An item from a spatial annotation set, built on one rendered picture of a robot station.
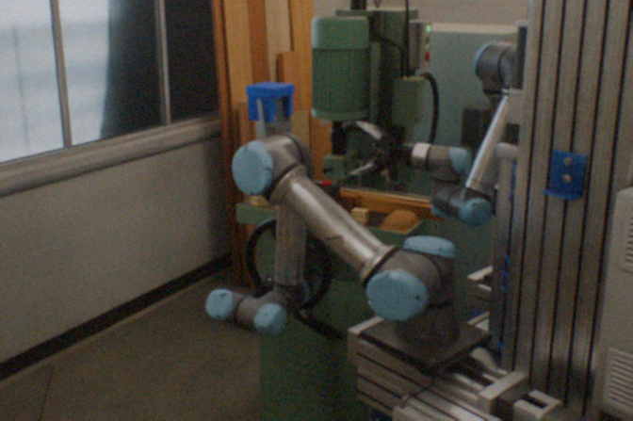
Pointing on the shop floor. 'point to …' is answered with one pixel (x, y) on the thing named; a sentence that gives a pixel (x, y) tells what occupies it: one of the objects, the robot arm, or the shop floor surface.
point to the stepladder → (263, 107)
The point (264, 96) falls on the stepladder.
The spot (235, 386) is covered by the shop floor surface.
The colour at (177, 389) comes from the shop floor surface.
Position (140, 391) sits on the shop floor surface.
